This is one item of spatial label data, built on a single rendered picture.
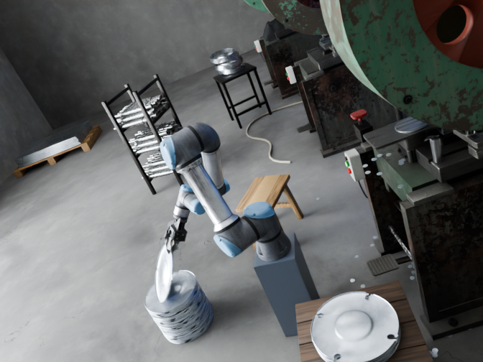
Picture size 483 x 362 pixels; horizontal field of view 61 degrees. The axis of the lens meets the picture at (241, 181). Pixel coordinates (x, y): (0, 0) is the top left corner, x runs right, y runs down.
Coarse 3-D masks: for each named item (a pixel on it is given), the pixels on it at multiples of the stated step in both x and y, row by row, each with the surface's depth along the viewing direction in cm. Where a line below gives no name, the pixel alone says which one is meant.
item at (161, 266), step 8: (160, 256) 219; (168, 256) 206; (160, 264) 217; (168, 264) 204; (160, 272) 212; (168, 272) 202; (160, 280) 210; (168, 280) 200; (160, 288) 210; (168, 288) 199; (160, 296) 208
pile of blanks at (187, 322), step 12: (192, 300) 206; (204, 300) 216; (168, 312) 201; (180, 312) 202; (192, 312) 206; (204, 312) 213; (168, 324) 205; (180, 324) 206; (192, 324) 208; (204, 324) 212; (168, 336) 212; (180, 336) 209; (192, 336) 211
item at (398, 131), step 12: (408, 120) 159; (372, 132) 163; (384, 132) 159; (396, 132) 156; (408, 132) 152; (420, 132) 150; (372, 144) 155; (384, 144) 152; (408, 144) 155; (420, 144) 155; (408, 156) 157
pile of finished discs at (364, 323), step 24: (336, 312) 145; (360, 312) 140; (384, 312) 138; (312, 336) 139; (336, 336) 136; (360, 336) 133; (384, 336) 130; (336, 360) 131; (360, 360) 126; (384, 360) 126
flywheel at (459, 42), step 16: (416, 0) 98; (432, 0) 99; (448, 0) 99; (464, 0) 99; (480, 0) 100; (432, 16) 100; (480, 16) 101; (432, 32) 102; (464, 32) 105; (480, 32) 103; (448, 48) 104; (464, 48) 105; (480, 48) 105; (464, 64) 106; (480, 64) 107
